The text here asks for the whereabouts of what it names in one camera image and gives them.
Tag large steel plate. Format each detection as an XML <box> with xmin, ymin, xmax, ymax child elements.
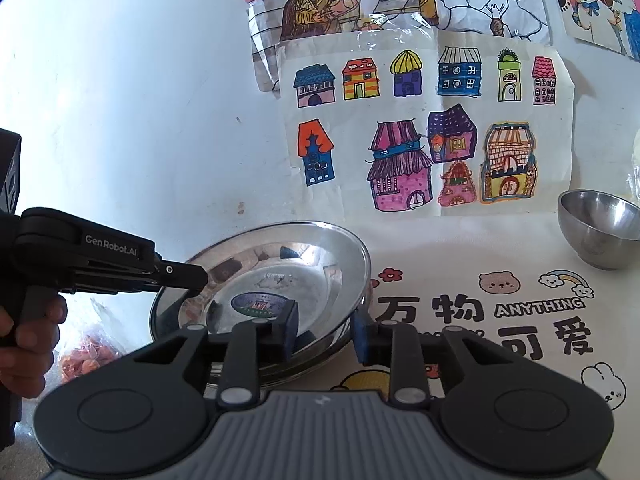
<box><xmin>149</xmin><ymin>280</ymin><xmax>373</xmax><ymax>386</ymax></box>

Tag coloured figures drawing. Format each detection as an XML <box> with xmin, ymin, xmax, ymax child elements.
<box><xmin>235</xmin><ymin>0</ymin><xmax>556</xmax><ymax>93</ymax></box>

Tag bag of red snacks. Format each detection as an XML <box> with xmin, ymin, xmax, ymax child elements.
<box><xmin>59</xmin><ymin>300</ymin><xmax>132</xmax><ymax>387</ymax></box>

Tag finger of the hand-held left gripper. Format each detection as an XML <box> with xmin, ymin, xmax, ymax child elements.
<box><xmin>59</xmin><ymin>255</ymin><xmax>209</xmax><ymax>297</ymax></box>

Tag steel bowl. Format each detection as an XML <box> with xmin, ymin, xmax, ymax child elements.
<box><xmin>557</xmin><ymin>189</ymin><xmax>640</xmax><ymax>270</ymax></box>

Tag steel plate with blue sticker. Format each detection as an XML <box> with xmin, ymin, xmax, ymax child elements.
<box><xmin>152</xmin><ymin>220</ymin><xmax>372</xmax><ymax>361</ymax></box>

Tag coloured houses drawing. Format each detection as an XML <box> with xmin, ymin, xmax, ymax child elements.
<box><xmin>275</xmin><ymin>27</ymin><xmax>576</xmax><ymax>218</ymax></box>

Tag printed cream cloth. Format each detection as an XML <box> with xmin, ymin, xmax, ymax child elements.
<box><xmin>200</xmin><ymin>205</ymin><xmax>640</xmax><ymax>418</ymax></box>

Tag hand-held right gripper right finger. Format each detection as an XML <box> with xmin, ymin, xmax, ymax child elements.
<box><xmin>351</xmin><ymin>310</ymin><xmax>508</xmax><ymax>404</ymax></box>

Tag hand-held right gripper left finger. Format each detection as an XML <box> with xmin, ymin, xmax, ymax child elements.
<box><xmin>131</xmin><ymin>301</ymin><xmax>300</xmax><ymax>406</ymax></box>

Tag person's left hand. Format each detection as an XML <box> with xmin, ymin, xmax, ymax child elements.
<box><xmin>0</xmin><ymin>292</ymin><xmax>69</xmax><ymax>402</ymax></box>

